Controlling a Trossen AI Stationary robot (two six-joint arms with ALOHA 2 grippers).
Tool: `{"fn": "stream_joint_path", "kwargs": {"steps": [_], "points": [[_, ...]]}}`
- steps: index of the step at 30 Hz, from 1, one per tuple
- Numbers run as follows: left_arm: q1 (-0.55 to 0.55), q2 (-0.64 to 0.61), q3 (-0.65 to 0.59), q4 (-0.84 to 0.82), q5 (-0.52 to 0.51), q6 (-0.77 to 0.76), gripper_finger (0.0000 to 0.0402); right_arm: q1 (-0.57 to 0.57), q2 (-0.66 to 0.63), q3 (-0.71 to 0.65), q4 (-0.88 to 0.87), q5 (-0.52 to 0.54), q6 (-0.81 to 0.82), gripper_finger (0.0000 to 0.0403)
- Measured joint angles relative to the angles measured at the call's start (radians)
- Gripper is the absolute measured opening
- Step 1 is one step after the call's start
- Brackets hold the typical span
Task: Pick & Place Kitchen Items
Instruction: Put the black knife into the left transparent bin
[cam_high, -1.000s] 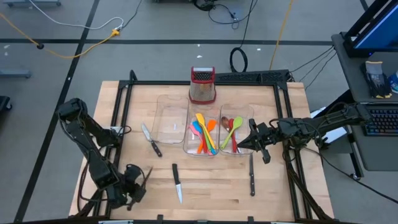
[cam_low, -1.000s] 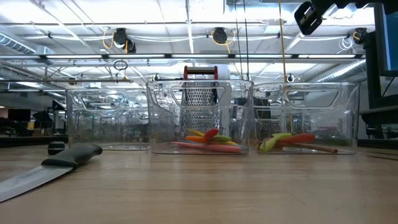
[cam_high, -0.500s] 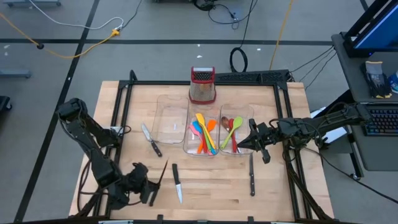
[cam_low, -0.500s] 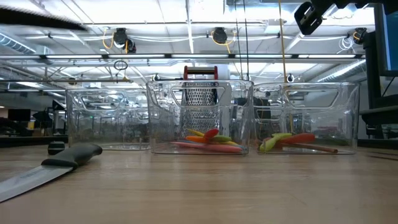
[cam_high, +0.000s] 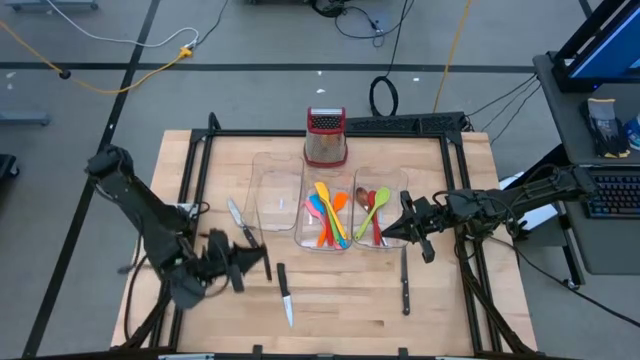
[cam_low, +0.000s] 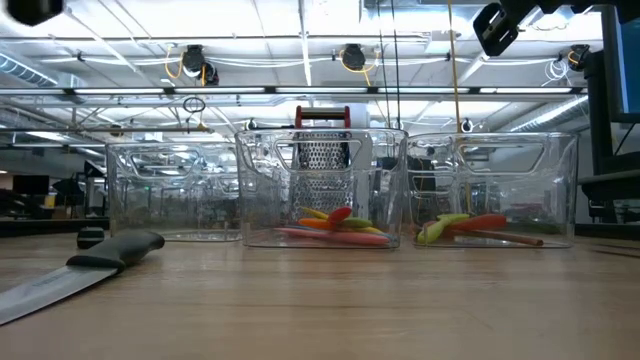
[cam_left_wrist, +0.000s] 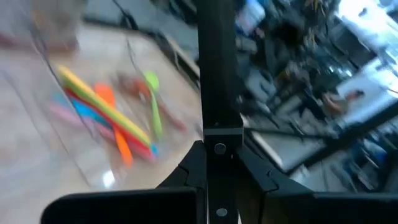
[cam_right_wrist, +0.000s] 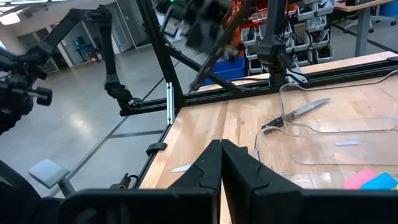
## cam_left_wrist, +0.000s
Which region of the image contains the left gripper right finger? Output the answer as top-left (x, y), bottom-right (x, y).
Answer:
top-left (236, 146), bottom-right (314, 224)

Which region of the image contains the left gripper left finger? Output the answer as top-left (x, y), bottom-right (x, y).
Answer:
top-left (157, 140), bottom-right (208, 224)

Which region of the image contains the lime green silicone spoon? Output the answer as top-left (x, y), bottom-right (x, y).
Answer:
top-left (142, 70), bottom-right (165, 140)

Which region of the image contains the black blade knife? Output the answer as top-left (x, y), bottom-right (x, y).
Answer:
top-left (195, 0), bottom-right (245, 224)

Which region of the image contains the yellow silicone spatula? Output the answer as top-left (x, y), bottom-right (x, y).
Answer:
top-left (57, 64), bottom-right (152, 144)

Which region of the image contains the pink silicone spatula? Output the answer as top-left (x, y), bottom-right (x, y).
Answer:
top-left (46, 101), bottom-right (118, 142)

